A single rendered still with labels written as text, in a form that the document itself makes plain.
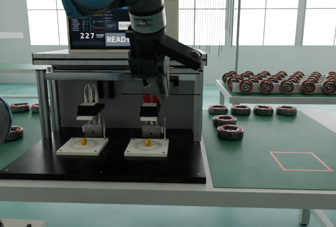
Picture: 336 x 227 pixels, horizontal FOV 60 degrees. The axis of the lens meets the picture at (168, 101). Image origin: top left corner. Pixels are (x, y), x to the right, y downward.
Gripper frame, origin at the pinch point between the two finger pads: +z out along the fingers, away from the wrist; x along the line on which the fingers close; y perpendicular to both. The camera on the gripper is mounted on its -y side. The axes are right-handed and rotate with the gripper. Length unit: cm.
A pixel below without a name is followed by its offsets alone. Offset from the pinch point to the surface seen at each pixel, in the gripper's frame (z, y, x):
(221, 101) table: 155, -14, -168
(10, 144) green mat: 37, 70, -7
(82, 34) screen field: 4, 41, -38
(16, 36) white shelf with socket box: 28, 105, -77
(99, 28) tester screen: 2, 34, -40
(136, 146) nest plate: 33.4, 16.3, -8.9
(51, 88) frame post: 25, 58, -30
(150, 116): 27.9, 12.2, -19.1
